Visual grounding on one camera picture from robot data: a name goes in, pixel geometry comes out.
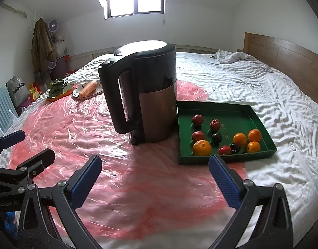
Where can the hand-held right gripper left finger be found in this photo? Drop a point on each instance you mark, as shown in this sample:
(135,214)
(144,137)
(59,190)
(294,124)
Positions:
(86,181)

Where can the red and yellow boxes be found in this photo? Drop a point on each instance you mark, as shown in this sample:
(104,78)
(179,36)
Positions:
(34,90)

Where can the grey printed bag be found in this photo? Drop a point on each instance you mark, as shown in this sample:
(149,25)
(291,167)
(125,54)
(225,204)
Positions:
(17,90)

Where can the large orange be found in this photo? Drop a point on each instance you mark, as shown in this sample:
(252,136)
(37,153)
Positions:
(202,147)

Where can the green rectangular tray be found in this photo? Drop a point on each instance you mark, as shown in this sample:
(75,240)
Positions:
(234,114)

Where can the wooden headboard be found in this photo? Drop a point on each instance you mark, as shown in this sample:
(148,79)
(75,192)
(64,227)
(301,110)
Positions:
(291,54)

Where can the beige wall pipe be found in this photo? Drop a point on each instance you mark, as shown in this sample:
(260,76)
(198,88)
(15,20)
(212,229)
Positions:
(16,11)

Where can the white plastic bag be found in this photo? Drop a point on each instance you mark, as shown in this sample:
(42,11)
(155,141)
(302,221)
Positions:
(25,108)

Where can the dark purple plum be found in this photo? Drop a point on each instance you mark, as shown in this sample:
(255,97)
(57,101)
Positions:
(235,147)
(216,137)

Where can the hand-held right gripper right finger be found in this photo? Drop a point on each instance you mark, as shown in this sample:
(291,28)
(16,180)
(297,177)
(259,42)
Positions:
(223,181)

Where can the black and bronze electric kettle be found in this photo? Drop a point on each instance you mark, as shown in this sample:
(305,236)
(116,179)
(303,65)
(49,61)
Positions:
(153,83)

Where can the person's left hand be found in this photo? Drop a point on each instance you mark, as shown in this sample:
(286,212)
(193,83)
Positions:
(11,223)

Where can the clear plastic bags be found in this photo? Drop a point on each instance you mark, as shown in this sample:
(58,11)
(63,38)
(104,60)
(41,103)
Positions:
(61,42)

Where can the light blue slatted plastic stool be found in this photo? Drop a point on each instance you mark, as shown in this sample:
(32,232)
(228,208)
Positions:
(3,109)

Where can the green leafy vegetable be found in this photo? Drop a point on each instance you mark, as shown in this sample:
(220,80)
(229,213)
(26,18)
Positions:
(56,88)

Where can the red plum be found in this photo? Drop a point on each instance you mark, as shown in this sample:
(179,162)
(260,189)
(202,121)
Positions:
(198,136)
(224,150)
(197,119)
(215,124)

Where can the carrot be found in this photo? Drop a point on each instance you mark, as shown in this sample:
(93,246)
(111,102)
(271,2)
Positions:
(87,89)

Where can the small orange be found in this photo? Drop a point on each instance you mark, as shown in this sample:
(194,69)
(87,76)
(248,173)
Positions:
(253,147)
(239,139)
(254,135)

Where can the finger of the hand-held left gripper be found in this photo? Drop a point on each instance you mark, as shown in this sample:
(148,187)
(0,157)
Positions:
(39,162)
(12,138)

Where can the white desk fan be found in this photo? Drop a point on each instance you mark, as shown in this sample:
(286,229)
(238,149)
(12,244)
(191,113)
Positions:
(52,25)
(51,63)

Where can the pink plastic sheet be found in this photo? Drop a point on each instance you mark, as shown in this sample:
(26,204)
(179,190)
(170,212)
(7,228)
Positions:
(135,186)

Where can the brown hanging coat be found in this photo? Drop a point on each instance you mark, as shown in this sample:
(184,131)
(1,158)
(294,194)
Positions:
(41,46)

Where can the white patterned plate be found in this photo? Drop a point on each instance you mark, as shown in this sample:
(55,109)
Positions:
(76,92)

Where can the crumpled white cloth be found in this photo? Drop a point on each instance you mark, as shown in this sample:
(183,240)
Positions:
(231,56)

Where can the dark purple cabinet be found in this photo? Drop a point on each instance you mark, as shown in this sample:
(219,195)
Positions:
(61,67)

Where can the orange plate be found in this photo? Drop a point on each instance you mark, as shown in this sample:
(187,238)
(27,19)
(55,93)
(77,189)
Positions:
(61,96)

